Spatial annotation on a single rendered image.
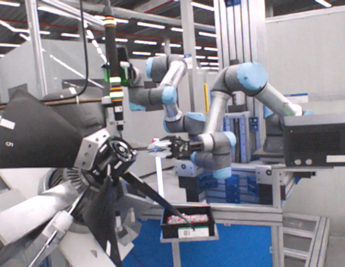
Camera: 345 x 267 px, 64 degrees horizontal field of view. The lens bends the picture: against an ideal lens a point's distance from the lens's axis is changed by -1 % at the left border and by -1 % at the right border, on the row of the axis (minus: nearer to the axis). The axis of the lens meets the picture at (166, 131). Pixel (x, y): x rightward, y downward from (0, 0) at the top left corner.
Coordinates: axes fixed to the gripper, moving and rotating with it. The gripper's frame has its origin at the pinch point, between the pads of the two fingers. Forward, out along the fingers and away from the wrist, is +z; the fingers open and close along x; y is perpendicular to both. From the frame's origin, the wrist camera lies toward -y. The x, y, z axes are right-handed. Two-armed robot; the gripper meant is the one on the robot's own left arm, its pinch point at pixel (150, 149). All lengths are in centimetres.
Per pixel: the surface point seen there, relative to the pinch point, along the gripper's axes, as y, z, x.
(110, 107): 3.9, 14.3, -18.6
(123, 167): 18.0, 13.9, -0.8
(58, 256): -60, 46, 75
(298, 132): 18, -56, -4
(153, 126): -387, -109, 70
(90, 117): -0.8, 21.2, -14.9
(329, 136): 24, -65, -2
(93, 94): -10.6, 18.6, -22.5
